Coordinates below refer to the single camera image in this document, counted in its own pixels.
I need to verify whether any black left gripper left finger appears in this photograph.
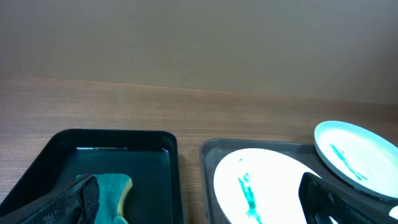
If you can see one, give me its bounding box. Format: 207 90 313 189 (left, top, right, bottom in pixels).
1 174 100 224

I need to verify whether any white plate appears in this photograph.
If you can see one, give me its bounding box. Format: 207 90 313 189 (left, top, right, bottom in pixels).
314 121 397 200

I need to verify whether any black water tray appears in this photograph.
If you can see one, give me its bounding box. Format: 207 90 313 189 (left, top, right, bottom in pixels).
1 129 184 224

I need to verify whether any dark grey serving tray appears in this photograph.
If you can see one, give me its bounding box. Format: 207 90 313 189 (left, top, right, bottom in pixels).
200 138 397 224

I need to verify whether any green and yellow sponge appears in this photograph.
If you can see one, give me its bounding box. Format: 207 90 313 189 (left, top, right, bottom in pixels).
94 174 133 224

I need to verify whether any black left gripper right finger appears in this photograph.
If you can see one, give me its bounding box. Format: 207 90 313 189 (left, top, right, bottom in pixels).
298 172 397 224

